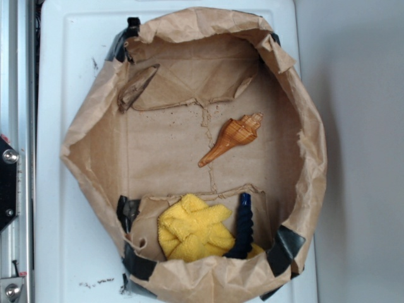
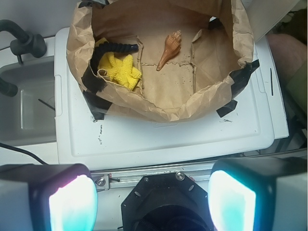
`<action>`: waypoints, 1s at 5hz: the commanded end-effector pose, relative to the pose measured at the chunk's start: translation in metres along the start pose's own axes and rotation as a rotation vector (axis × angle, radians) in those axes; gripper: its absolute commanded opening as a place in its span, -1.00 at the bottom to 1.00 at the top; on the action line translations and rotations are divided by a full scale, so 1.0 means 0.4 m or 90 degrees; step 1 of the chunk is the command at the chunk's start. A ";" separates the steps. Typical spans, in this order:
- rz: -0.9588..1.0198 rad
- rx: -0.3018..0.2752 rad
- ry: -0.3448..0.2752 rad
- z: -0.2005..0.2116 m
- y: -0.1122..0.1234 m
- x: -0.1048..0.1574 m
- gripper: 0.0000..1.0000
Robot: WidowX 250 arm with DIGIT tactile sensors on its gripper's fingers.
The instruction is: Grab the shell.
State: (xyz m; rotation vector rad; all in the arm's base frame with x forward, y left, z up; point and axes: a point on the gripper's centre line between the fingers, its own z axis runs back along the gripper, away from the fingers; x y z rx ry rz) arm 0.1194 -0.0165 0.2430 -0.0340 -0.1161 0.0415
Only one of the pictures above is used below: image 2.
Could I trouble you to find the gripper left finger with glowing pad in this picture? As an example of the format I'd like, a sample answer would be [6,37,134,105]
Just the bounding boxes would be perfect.
[0,164,98,231]

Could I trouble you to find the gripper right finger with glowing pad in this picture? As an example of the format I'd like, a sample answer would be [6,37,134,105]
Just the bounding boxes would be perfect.
[207,156,308,231]

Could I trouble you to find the orange spiral seashell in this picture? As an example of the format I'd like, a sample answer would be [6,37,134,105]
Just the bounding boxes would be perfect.
[156,30,181,71]

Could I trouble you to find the yellow knotted cloth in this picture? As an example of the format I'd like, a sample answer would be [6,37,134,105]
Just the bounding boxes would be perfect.
[90,38,142,91]

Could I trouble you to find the dark grey faucet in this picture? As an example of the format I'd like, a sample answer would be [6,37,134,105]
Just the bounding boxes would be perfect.
[0,19,47,65]

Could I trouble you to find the brown paper bag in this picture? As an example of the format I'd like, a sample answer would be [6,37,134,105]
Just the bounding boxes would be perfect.
[67,0,259,123]

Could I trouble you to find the black cable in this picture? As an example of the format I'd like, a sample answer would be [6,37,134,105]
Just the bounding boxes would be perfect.
[0,141,49,166]

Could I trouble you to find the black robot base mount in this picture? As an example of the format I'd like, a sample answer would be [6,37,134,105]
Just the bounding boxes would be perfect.
[121,178,214,231]

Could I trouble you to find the aluminium extrusion rail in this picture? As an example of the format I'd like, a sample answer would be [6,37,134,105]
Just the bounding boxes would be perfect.
[91,162,214,192]

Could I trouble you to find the dark blue twisted rope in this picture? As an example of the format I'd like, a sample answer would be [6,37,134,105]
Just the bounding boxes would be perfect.
[90,42,140,73]

